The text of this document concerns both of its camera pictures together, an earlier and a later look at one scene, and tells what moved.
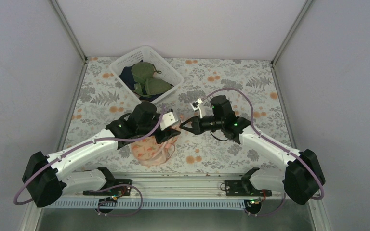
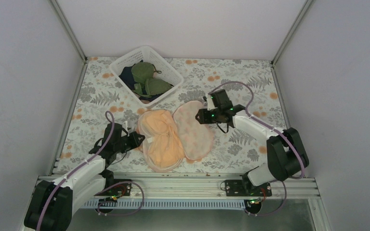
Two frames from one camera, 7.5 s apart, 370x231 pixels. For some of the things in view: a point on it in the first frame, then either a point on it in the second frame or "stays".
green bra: [147, 85] stays
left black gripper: [168, 134] -> [135, 144]
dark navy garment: [127, 77] stays
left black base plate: [120, 190] stays
